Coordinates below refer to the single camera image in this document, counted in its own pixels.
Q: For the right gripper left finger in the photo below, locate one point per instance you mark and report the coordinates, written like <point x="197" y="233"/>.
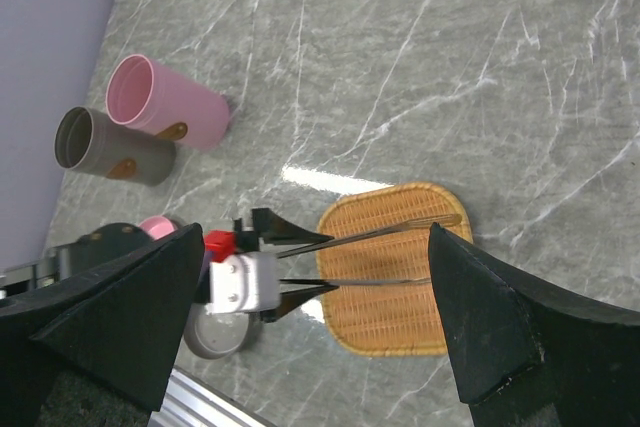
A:
<point x="98" y="348"/>

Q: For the metal tongs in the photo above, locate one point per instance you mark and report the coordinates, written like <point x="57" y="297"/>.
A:
<point x="362" y="260"/>

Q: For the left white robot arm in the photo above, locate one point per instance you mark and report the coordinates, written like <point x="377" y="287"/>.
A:
<point x="109" y="243"/>

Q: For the aluminium mounting rail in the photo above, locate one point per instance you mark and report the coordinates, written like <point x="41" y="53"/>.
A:
<point x="188" y="402"/>

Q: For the pink cylindrical container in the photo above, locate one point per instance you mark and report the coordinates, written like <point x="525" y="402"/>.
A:
<point x="147" y="96"/>

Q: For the pink round lid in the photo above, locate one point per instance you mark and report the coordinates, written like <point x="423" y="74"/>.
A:
<point x="159" y="226"/>

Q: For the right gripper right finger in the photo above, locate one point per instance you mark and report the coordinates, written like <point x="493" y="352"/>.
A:
<point x="525" y="352"/>

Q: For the grey cylindrical container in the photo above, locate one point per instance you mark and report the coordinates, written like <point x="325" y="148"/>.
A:
<point x="89" y="142"/>

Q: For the grey round lid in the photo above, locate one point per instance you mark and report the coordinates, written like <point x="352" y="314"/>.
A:
<point x="215" y="336"/>

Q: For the woven bamboo tray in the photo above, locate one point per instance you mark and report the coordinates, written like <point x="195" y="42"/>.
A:
<point x="388" y="320"/>

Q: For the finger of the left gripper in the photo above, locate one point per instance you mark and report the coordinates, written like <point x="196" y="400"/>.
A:
<point x="270" y="228"/>
<point x="294" y="299"/>

